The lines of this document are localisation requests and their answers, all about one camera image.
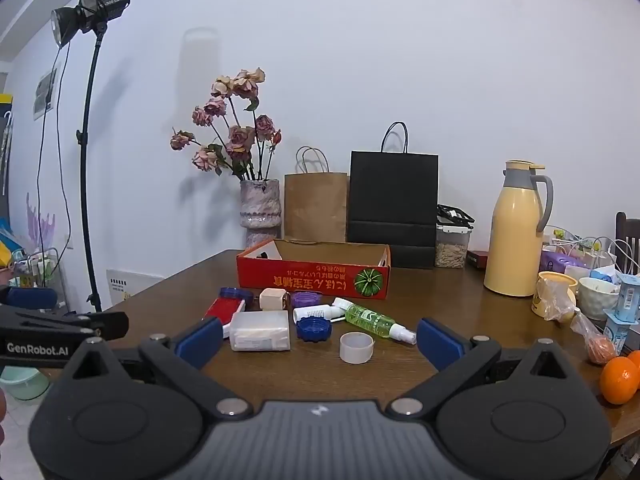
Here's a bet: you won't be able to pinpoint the black studio light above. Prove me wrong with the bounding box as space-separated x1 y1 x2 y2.
51 0 132 49

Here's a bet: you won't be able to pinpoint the yellow mug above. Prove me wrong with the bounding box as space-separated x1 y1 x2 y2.
530 270 579 319

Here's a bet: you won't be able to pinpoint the dark blue lid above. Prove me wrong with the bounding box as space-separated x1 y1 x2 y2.
218 286 255 304

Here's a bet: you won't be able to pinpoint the red and white case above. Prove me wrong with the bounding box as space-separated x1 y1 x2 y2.
202 297 247 339

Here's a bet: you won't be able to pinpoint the purple lid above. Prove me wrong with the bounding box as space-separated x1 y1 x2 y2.
290 290 324 310

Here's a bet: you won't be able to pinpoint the light blue drink carton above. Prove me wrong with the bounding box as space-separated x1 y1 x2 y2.
602 272 640 357

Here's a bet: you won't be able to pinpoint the orange cardboard box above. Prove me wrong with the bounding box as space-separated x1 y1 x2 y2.
236 238 392 301

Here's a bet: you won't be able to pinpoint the purple wall sticker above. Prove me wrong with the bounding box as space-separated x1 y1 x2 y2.
25 192 57 252

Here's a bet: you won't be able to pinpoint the clear seed container black lid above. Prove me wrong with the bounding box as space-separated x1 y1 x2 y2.
434 203 475 270

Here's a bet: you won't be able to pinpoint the white textured cup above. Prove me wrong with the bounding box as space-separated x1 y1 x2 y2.
578 277 621 320

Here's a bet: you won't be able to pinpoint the translucent white plastic box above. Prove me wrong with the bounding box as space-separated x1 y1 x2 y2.
229 309 291 353

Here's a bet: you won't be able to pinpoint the purple tissue pack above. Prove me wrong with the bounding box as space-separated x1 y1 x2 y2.
539 252 587 274

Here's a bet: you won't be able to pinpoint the white flat board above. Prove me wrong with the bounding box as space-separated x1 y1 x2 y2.
105 268 167 307

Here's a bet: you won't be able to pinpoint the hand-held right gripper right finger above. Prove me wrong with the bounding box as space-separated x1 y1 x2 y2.
385 317 583 420

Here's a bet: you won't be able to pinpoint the clear plastic bag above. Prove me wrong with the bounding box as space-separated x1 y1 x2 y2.
542 280 619 366

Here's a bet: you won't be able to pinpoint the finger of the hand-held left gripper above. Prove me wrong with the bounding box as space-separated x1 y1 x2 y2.
0 305 129 341
0 287 57 311

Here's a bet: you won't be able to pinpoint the blue notched cap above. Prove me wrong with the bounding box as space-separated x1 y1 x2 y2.
295 316 333 343

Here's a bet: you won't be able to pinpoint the yellow thermos jug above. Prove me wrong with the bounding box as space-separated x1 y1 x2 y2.
483 159 555 297

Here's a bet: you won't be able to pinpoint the black light stand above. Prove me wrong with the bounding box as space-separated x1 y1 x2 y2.
75 22 109 313

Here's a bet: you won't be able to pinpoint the cluttered wire shelf rack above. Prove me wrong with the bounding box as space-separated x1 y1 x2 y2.
0 246 67 313

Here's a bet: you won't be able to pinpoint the brown paper bag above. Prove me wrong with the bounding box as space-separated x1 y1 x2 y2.
283 146 349 244

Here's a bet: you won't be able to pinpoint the mottled pink ceramic vase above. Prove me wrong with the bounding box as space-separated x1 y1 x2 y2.
239 178 282 249

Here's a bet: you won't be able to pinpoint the dark wooden chair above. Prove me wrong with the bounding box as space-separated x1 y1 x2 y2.
614 211 640 275

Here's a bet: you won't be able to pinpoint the green plastic basin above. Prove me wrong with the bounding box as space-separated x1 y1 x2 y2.
0 365 52 402

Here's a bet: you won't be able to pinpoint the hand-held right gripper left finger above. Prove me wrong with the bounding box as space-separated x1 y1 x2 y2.
60 316 253 418

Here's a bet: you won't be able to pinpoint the wall poster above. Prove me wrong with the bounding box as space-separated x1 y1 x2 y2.
33 66 58 122

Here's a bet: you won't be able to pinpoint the white charger cables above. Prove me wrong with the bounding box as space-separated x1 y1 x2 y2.
549 236 638 273

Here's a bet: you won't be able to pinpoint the white tube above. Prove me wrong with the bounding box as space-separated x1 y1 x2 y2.
292 304 346 324

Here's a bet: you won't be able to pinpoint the black paper bag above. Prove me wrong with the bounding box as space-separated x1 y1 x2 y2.
347 121 440 270

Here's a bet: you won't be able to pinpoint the black hanging cable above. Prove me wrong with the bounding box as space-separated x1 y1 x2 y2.
36 42 72 311

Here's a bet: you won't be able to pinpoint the green spray bottle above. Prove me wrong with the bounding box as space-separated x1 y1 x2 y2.
344 303 418 345

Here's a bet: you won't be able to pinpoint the dried pink roses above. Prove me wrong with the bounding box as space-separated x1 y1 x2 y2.
170 66 282 182

